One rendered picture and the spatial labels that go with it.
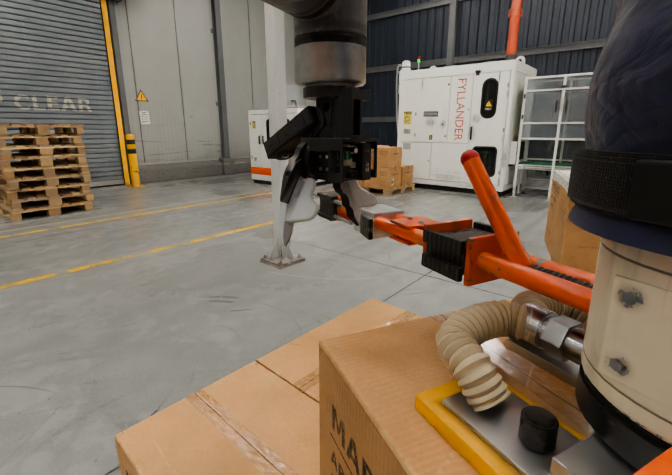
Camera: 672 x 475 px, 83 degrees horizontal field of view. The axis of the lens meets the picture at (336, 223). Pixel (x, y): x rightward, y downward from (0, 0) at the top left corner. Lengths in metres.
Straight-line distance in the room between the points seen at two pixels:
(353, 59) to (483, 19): 11.44
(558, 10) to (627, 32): 11.10
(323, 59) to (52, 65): 9.22
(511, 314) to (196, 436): 0.80
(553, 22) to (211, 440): 11.08
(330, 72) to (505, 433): 0.40
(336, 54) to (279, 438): 0.82
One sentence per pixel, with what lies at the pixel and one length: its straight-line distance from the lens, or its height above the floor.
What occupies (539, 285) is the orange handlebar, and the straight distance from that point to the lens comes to 0.43.
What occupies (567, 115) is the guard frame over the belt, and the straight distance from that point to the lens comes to 7.67.
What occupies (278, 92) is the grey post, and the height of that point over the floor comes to 1.54.
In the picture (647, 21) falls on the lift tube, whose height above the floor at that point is 1.30.
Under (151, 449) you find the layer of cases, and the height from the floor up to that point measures 0.54.
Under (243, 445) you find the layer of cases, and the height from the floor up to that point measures 0.54.
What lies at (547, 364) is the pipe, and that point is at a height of 1.00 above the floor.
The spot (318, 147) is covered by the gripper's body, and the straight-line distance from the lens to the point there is 0.48.
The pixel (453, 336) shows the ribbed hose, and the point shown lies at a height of 1.03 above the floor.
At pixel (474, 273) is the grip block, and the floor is 1.07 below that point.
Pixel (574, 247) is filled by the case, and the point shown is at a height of 0.76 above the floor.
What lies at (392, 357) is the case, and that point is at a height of 0.96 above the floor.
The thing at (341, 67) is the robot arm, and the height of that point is 1.30.
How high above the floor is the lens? 1.23
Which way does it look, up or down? 14 degrees down
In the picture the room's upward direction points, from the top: straight up
